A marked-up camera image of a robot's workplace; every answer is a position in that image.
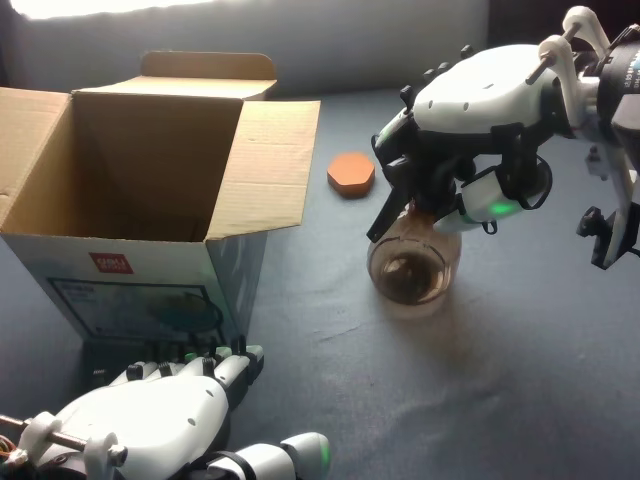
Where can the grey table cloth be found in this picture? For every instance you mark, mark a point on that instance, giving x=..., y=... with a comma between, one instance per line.
x=500, y=375

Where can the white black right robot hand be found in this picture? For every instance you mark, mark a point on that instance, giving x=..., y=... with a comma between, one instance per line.
x=475, y=90

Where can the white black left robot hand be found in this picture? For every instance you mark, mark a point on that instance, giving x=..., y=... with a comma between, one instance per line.
x=165, y=415

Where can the open cardboard box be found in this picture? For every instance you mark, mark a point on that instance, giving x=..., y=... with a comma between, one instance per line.
x=150, y=165

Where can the orange octagonal disc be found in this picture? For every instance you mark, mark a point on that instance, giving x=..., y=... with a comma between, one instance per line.
x=350, y=172

